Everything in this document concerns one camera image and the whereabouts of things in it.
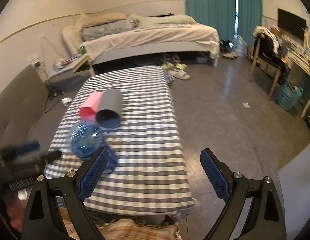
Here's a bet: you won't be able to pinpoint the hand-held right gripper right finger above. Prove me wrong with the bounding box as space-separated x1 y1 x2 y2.
200 148 287 240

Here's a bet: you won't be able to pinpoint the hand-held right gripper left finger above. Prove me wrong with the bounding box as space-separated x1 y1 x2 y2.
21 146 110 240

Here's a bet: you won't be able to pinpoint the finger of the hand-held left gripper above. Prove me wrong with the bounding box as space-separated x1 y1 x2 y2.
0 141 42 159
32 150 63 167

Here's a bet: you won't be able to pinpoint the clear blue plastic bottle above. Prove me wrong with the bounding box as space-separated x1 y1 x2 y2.
67 121 118 174

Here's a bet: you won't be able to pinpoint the pink cup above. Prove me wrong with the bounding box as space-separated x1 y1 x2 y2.
79 92 104 123

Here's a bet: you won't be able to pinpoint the grey cup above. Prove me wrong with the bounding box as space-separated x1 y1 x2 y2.
95 88 123 130

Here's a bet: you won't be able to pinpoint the person's left hand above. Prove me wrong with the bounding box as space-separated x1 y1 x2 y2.
5 197 24 233

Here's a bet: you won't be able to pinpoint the grey sofa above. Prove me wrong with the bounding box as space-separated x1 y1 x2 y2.
0 64 89 158

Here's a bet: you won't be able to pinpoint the grey white striped cloth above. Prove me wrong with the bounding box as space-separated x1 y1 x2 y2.
44 65 202 217

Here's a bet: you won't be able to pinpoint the beige plaid cloth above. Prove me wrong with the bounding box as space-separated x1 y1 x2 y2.
56 200 182 240

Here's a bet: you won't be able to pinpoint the wooden bedside table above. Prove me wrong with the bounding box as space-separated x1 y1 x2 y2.
52 53 95 77

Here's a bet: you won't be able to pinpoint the grey slippers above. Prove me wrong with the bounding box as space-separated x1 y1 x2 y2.
169 70 191 80

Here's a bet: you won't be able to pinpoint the teal laundry basket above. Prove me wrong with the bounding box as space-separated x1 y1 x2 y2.
276 80 304 112

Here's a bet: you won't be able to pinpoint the green slippers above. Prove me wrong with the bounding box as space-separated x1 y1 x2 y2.
161 62 187 72

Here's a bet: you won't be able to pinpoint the wooden chair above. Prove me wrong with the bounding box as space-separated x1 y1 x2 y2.
249 26 290 100

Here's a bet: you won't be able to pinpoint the large water jug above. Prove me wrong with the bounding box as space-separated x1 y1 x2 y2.
234 35 247 57

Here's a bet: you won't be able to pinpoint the checked pillow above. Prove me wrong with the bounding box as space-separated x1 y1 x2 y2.
81 19 140 41

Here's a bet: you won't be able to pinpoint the white desk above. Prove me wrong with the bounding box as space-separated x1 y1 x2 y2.
286 46 310 119

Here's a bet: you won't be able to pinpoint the clothes pile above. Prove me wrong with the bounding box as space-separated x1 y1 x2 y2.
252 26 289 78

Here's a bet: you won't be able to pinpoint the beige pillow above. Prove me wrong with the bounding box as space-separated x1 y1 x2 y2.
79 12 129 28

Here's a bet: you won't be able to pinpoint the cream bed sheet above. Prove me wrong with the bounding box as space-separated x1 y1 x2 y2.
81 21 220 58

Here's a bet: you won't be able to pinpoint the pale green blanket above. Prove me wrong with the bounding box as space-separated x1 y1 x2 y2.
131 14 197 28

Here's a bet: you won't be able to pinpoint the black television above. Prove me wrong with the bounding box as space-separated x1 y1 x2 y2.
277 8 308 42

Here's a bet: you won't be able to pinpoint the teal curtain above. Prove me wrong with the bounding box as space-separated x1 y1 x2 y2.
237 0 263 36
183 0 237 39

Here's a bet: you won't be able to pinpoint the black cable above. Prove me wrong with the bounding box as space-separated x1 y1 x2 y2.
43 90 66 113

